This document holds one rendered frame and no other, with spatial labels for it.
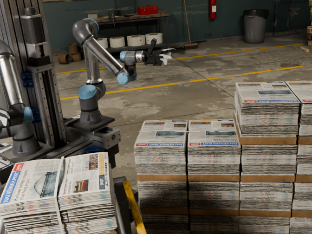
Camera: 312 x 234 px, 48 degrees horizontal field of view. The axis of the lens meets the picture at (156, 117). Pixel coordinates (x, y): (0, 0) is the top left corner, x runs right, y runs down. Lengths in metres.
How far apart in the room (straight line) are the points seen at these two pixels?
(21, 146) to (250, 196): 1.29
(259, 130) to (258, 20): 7.03
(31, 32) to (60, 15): 6.20
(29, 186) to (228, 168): 1.08
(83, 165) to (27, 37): 0.99
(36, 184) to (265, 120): 1.15
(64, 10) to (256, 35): 4.47
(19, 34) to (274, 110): 1.44
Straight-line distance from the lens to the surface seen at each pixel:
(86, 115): 2.31
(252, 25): 8.85
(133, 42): 7.86
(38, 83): 2.16
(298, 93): 2.01
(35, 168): 1.45
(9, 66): 1.86
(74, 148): 2.25
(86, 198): 1.24
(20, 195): 1.30
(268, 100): 1.87
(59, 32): 8.34
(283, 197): 2.11
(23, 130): 2.02
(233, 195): 2.07
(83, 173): 1.34
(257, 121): 1.87
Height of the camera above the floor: 1.70
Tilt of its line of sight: 22 degrees down
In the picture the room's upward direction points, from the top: 4 degrees counter-clockwise
